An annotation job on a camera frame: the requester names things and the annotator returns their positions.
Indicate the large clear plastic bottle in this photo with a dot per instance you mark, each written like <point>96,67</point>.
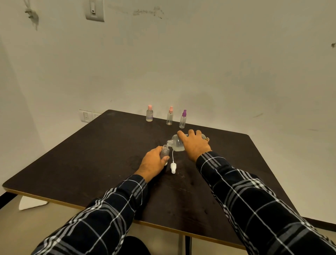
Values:
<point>177,143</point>

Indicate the white spray pump with tube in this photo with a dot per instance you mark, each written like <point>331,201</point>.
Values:
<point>173,166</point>

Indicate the white wall socket plate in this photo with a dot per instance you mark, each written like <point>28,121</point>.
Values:
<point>87,116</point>

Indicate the clear spray bottle pink nozzle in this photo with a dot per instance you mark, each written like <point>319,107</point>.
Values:
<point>169,118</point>

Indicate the table leg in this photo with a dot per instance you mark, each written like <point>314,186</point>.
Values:
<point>184,245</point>

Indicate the small clear bottle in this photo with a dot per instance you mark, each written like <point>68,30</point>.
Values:
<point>164,151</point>

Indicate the person's dark trouser leg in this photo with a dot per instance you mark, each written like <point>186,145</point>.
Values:
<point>135,247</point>

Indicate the person's right forearm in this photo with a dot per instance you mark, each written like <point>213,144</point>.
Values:
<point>257,207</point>

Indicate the white table foot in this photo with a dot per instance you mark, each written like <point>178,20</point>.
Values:
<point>30,203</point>

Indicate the person's left thumb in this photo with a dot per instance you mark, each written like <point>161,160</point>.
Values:
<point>164,160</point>

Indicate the person's left forearm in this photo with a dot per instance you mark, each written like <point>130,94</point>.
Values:
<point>105,218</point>

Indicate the white wall switch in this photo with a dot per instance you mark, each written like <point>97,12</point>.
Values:
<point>94,10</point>

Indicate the person's left hand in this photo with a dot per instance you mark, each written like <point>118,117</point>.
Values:
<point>151,165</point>

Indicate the person's right thumb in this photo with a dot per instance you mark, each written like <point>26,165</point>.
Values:
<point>182,138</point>

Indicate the person's right hand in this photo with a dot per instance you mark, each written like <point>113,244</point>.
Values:
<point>195,147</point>

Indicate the clear bottle with pink cap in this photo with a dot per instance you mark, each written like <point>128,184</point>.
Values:
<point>149,115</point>

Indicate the clear spray bottle purple nozzle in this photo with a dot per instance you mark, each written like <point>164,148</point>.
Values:
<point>182,120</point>

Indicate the person's right middle finger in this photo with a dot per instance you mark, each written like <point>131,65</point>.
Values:
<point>198,133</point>

